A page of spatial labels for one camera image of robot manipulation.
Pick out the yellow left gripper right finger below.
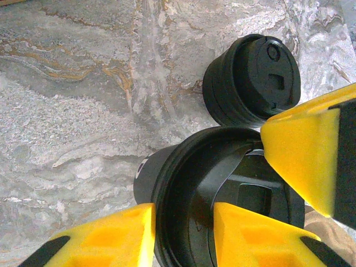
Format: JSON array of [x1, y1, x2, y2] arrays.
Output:
[[212, 202, 354, 267]]

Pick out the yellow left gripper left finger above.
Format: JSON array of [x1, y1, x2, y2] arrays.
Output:
[[16, 202, 157, 267]]

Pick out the brown pulp cup carrier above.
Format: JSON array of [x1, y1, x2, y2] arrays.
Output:
[[304, 210, 356, 253]]

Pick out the black paper coffee cup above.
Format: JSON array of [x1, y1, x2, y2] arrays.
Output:
[[132, 144, 181, 208]]

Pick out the black plastic cup lid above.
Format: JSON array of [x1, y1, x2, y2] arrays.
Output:
[[153, 126, 306, 267]]

